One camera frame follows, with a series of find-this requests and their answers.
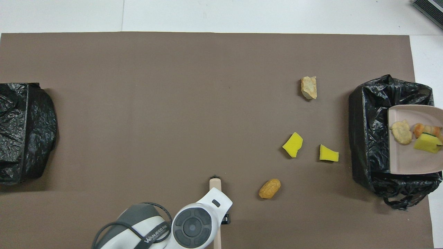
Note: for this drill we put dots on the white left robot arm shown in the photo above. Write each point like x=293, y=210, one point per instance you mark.
x=193, y=224

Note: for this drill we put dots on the brown table mat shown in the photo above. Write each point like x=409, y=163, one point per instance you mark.
x=104, y=69

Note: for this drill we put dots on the pale bread chunk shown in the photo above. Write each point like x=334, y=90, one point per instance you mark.
x=309, y=88

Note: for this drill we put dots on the orange striped croissant piece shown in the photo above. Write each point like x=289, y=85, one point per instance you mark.
x=424, y=129

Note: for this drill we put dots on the grey ribbed device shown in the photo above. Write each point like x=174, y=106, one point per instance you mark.
x=431, y=8

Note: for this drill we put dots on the beige plastic dustpan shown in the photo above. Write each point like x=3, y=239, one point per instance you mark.
x=408, y=159

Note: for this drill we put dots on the pale croissant piece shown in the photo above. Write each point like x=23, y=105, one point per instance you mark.
x=401, y=133

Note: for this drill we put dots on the yellow green sponge piece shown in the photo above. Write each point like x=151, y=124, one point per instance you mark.
x=427, y=143

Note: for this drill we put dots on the small yellow sponge piece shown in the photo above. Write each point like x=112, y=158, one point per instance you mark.
x=328, y=154

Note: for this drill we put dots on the black bag lined bin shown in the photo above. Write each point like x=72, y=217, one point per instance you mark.
x=367, y=138
x=31, y=138

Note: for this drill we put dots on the brown oval bread roll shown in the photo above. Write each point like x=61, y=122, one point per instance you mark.
x=270, y=188

